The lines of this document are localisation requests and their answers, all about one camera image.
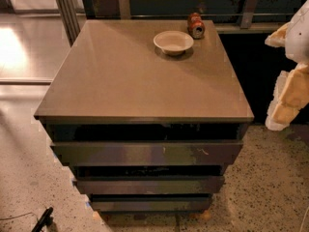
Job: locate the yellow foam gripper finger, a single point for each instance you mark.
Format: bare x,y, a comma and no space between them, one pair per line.
290,95
279,38

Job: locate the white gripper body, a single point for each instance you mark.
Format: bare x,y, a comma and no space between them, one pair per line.
299,38

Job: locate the drawer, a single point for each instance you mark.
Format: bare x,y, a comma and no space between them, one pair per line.
206,184
170,204
146,154

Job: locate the grey drawer cabinet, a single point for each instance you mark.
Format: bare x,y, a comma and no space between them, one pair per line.
115,85

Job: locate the red soda can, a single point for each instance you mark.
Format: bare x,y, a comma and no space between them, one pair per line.
195,26

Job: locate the white bowl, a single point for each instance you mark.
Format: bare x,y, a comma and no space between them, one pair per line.
173,43

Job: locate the metal railing post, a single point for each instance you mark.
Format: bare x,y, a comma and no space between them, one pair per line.
69,19

